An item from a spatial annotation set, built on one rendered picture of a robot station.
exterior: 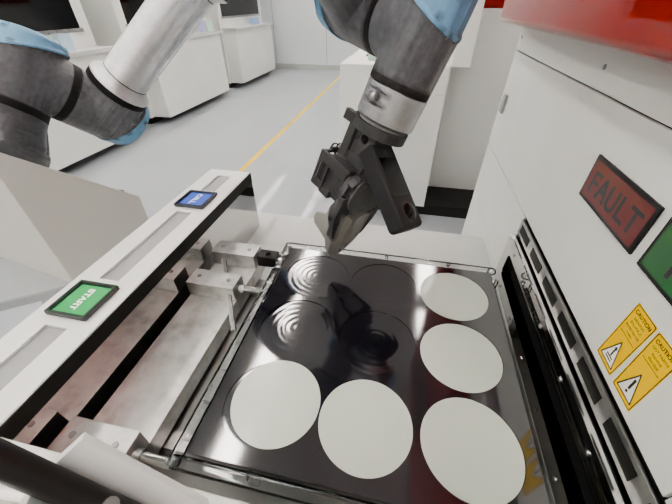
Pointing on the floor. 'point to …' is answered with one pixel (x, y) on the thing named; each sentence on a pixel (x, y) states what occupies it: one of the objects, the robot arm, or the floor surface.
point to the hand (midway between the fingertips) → (336, 251)
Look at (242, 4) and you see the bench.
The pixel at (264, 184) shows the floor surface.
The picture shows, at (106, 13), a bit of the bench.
